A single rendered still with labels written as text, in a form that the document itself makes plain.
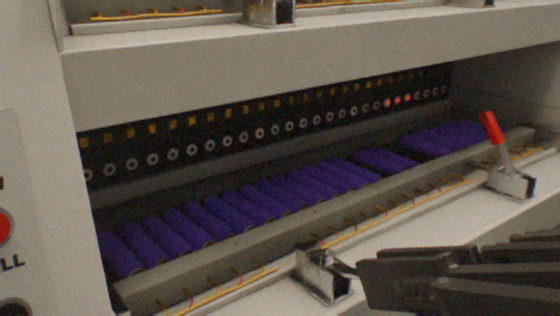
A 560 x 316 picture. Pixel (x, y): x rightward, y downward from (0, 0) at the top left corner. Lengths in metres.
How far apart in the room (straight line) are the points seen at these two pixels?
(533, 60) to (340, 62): 0.40
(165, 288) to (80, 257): 0.10
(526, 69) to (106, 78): 0.59
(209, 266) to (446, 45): 0.29
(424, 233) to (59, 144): 0.33
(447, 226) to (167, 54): 0.31
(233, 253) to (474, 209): 0.26
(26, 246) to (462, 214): 0.39
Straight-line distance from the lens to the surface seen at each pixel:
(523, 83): 0.76
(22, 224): 0.26
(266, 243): 0.40
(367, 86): 0.62
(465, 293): 0.25
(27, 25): 0.27
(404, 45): 0.45
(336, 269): 0.37
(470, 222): 0.51
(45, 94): 0.27
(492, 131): 0.57
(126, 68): 0.29
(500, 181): 0.58
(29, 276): 0.27
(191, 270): 0.36
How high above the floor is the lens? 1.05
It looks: level
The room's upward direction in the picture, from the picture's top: 12 degrees counter-clockwise
